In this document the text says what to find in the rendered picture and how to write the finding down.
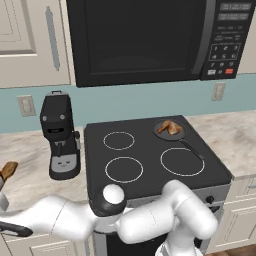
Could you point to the cream wall cupboard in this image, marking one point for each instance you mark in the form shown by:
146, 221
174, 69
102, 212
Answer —
247, 56

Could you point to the black microwave oven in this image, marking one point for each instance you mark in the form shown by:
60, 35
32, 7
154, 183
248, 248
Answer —
140, 40

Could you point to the black stove with hob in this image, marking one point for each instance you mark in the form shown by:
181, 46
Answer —
146, 150

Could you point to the brown cooked chicken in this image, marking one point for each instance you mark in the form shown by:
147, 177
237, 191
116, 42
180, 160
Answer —
170, 127

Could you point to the cream base cupboard door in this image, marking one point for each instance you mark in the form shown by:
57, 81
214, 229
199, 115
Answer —
238, 226

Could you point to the cream base cupboard drawer front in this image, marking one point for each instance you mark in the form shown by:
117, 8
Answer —
246, 189
50, 249

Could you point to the cream wall cupboard door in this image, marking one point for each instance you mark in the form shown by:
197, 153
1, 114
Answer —
20, 66

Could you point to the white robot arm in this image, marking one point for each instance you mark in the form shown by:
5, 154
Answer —
66, 216

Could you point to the black frying pan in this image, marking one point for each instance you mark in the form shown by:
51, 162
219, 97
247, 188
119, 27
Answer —
173, 136

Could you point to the beige wall socket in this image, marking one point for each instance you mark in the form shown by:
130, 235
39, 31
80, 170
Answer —
218, 91
26, 105

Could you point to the black coffee machine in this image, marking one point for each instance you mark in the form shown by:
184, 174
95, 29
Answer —
60, 133

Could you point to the black stove knob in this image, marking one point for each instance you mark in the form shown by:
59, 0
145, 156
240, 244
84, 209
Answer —
209, 199

